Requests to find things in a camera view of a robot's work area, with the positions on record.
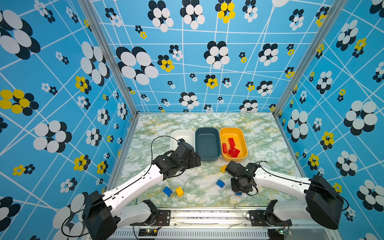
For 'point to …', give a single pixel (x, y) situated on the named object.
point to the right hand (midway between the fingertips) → (235, 189)
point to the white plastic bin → (188, 135)
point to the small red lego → (235, 153)
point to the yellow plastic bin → (237, 134)
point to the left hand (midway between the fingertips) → (196, 160)
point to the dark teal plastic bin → (207, 143)
